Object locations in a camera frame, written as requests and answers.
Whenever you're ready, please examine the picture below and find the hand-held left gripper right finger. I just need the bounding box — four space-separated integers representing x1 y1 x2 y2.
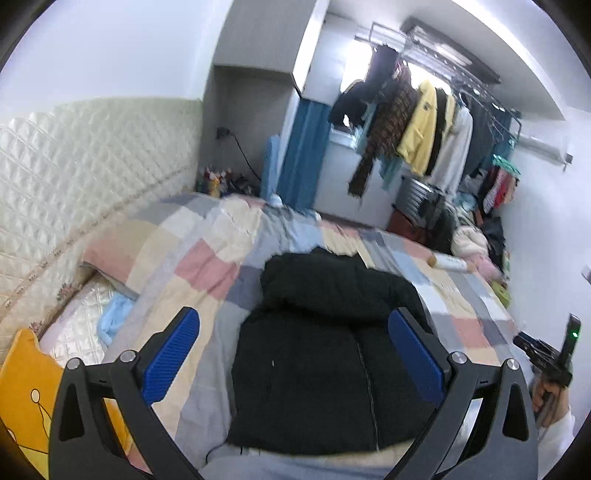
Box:
388 307 541 480

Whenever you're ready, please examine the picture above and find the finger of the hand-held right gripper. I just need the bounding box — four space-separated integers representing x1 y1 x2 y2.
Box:
512 332 539 356

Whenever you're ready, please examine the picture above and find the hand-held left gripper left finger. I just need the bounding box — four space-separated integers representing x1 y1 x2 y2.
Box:
47 306 204 480

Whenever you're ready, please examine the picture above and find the black puffer jacket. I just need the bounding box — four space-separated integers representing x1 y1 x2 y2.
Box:
226 247 437 455

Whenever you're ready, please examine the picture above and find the person's right forearm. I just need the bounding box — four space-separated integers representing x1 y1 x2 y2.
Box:
538 408 578 480

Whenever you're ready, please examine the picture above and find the pile of clothes and bedding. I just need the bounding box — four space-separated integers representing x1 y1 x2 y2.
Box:
427 194 509 278

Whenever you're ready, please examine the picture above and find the metal clothes drying rack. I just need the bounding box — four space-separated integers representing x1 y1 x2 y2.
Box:
355 16 522 139

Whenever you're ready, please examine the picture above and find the person's right hand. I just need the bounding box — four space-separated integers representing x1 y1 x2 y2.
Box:
531 376 571 428

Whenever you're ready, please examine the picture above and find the light blue cloth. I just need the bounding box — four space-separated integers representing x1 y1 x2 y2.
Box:
98 295 137 344

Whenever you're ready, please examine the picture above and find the white bottle on bed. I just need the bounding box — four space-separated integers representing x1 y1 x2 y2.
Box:
427 254 476 274

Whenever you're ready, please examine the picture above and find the pastel patchwork quilt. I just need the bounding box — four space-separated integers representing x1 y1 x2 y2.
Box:
81 191 532 467

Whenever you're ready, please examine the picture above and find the cream quilted mattress pad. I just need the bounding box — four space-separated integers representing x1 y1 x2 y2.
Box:
39 277 123 370

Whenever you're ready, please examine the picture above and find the red suitcase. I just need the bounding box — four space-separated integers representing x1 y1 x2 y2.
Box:
387 210 428 238

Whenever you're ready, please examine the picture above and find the yellow cartoon pillow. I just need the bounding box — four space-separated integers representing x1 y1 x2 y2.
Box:
0 329 134 462

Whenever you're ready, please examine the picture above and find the silver suitcase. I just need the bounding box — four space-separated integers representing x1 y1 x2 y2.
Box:
394 175 446 217

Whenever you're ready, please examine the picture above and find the teal clip hanger with socks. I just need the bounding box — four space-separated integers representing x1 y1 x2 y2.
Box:
478 154 522 215

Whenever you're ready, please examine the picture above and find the bedside clutter of bottles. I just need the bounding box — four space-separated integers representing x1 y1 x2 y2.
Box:
198 166 252 197

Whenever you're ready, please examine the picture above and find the teal hanging garment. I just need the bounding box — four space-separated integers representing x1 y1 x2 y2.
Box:
379 154 402 190

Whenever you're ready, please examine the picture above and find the white air conditioner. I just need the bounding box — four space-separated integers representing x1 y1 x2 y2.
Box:
517 134 575 164

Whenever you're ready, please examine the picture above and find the white sweatshirt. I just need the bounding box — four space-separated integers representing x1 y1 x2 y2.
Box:
431 106 474 185

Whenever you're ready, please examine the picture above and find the cream quilted headboard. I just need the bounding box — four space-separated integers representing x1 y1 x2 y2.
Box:
0 97 204 352

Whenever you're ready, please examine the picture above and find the dark grey hanging coat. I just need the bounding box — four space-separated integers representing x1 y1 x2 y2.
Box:
464 104 497 176

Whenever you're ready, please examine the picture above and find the blue padded panel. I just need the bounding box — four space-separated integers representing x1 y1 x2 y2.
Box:
260 134 281 199

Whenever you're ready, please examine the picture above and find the black hanging garment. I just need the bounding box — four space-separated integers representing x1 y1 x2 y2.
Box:
425 88 455 176

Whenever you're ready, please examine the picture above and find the yellow hooded jacket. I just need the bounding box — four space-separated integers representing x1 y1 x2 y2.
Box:
396 80 439 175

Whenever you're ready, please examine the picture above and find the blue curtain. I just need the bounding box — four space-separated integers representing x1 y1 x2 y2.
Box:
281 99 331 213

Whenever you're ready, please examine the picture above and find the brown houndstooth coat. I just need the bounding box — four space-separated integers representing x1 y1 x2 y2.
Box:
347 69 419 199

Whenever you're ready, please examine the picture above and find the black hanging jacket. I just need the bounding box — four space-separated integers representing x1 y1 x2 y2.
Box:
329 44 400 127

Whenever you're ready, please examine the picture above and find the grey wardrobe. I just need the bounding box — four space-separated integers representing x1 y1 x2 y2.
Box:
203 0 331 195

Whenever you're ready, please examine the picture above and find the black wall plug with cable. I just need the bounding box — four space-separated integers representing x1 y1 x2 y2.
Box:
216 127 259 181

